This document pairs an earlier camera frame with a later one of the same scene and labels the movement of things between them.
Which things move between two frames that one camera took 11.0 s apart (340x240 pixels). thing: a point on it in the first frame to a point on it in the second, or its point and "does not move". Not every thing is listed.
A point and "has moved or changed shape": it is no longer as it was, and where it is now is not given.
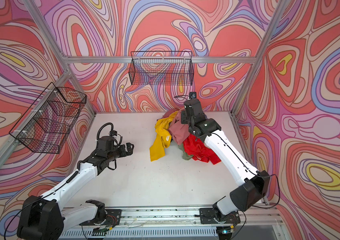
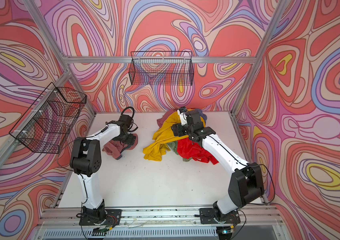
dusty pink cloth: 179,131 has moved or changed shape
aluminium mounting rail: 265,217 does not move
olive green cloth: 184,155 to 173,145
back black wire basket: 161,68 does not move
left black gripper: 130,150 to 131,140
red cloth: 199,151 does not move
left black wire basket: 47,123 does not move
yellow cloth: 163,138 has moved or changed shape
